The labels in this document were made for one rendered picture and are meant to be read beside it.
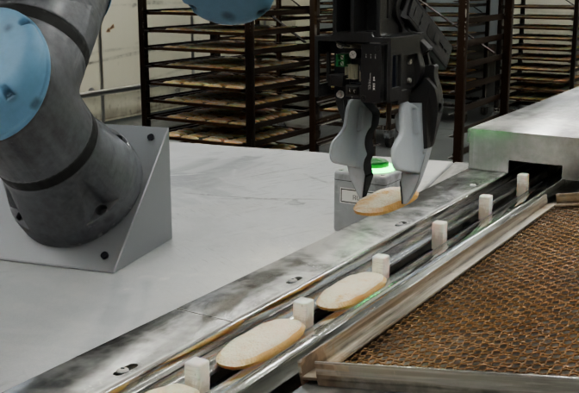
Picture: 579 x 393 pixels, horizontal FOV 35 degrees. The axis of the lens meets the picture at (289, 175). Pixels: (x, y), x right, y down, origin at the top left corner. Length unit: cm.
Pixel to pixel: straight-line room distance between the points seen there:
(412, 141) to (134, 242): 36
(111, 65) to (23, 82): 614
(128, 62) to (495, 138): 600
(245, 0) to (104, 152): 35
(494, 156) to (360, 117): 48
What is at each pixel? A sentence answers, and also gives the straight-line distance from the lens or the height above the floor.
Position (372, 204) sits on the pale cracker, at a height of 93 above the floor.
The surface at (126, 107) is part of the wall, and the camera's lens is 715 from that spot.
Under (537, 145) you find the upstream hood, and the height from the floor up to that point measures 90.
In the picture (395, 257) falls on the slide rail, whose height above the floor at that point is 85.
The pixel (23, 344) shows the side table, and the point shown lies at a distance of 82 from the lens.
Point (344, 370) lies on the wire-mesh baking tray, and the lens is 54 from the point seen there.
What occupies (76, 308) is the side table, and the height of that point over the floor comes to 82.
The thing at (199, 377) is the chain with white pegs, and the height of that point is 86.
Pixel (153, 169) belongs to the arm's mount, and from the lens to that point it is 103.
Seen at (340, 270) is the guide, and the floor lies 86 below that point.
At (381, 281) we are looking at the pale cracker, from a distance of 83.
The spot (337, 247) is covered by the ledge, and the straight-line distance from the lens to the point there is 90.
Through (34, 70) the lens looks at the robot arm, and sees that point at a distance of 88.
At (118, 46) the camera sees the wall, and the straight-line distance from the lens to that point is 705.
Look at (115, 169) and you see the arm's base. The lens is 99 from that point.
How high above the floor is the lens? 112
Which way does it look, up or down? 12 degrees down
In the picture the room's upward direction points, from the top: straight up
